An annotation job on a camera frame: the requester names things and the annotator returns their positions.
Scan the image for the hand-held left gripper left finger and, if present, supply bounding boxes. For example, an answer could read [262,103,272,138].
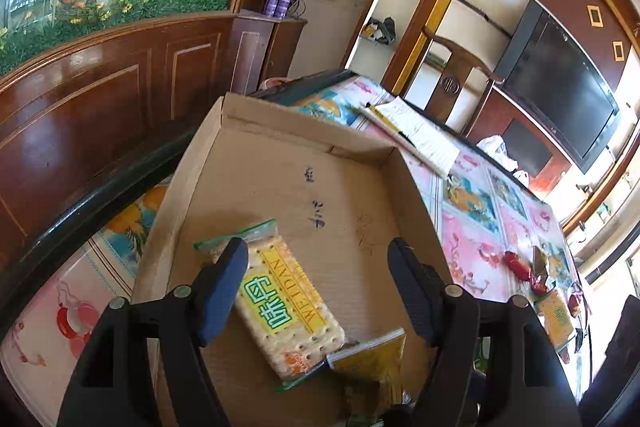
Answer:
[57,237,249,427]

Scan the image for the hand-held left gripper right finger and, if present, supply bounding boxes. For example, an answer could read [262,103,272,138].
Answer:
[387,237,583,427]

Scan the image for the yellow label cracker packet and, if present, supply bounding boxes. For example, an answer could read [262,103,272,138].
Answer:
[194,219,346,393]

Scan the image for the cardboard box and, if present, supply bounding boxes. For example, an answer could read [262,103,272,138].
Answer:
[131,93,453,427]

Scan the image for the yellow snack packet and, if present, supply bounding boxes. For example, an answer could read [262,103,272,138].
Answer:
[327,328,407,418]

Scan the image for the printed fruit tablecloth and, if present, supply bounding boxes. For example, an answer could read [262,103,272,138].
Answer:
[0,74,591,427]

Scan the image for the long red snack packet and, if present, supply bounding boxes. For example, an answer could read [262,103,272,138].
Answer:
[502,251,536,282]

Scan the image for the olive green snack packet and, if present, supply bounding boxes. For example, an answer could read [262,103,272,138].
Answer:
[532,247,566,280]

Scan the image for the yellow black pen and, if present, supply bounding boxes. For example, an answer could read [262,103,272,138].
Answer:
[364,103,415,144]

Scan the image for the green end cracker packet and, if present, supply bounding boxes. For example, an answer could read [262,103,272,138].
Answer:
[535,289,576,350]

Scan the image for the white notebook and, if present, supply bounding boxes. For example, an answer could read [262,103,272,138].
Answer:
[360,96,461,179]

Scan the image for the large white plastic bag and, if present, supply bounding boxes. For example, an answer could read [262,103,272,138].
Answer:
[475,135,518,171]

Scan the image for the black glass cabinet door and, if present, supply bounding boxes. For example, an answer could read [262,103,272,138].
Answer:
[501,118,553,178]

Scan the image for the wooden chair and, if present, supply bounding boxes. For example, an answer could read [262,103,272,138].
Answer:
[422,26,506,122]

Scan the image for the wooden cabinet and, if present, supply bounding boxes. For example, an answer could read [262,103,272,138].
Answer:
[0,9,308,253]

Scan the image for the black television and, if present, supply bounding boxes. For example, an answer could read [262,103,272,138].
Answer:
[492,0,621,175]

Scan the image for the dark bag on shelf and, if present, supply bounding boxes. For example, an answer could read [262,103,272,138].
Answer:
[362,18,397,45]

